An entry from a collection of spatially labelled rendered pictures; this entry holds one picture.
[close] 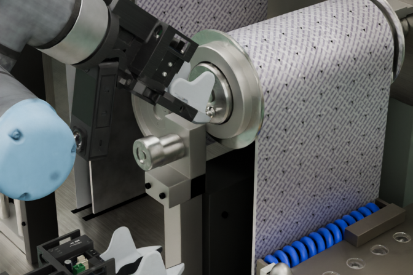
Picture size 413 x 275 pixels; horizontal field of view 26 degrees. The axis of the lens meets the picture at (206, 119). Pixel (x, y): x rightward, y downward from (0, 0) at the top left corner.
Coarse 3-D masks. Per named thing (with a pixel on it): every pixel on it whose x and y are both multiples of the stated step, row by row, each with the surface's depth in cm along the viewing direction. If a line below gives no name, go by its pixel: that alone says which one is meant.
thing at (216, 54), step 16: (208, 48) 104; (224, 48) 104; (192, 64) 107; (224, 64) 102; (240, 80) 102; (240, 96) 102; (240, 112) 103; (208, 128) 109; (224, 128) 106; (240, 128) 104
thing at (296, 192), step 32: (352, 128) 116; (384, 128) 121; (288, 160) 110; (320, 160) 114; (352, 160) 119; (256, 192) 108; (288, 192) 112; (320, 192) 117; (352, 192) 122; (256, 224) 111; (288, 224) 115; (320, 224) 119; (256, 256) 113
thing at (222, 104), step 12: (192, 72) 107; (216, 72) 103; (216, 84) 104; (228, 84) 103; (216, 96) 104; (228, 96) 103; (216, 108) 105; (228, 108) 103; (216, 120) 106; (228, 120) 106
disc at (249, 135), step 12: (204, 36) 106; (216, 36) 104; (228, 36) 103; (228, 48) 103; (240, 48) 102; (240, 60) 102; (252, 72) 101; (252, 84) 102; (252, 96) 102; (252, 108) 103; (252, 120) 104; (252, 132) 104; (228, 144) 109; (240, 144) 107
